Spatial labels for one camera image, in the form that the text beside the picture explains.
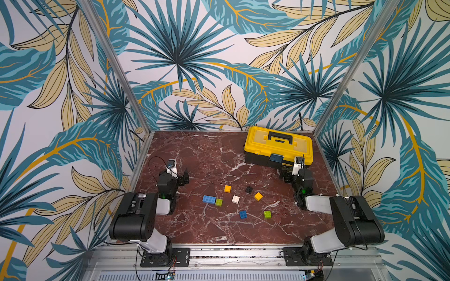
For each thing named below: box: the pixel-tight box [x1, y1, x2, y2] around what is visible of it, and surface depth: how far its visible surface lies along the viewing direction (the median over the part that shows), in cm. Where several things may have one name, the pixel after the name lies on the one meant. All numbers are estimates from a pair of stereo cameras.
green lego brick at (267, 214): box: [263, 210, 272, 219], surface depth 86 cm
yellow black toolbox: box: [243, 125, 314, 169], surface depth 94 cm
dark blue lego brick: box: [239, 210, 248, 219], surface depth 85 cm
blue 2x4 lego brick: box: [202, 194, 217, 205], surface depth 90 cm
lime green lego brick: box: [215, 197, 224, 207], surface depth 90 cm
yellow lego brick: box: [254, 192, 264, 202], surface depth 92 cm
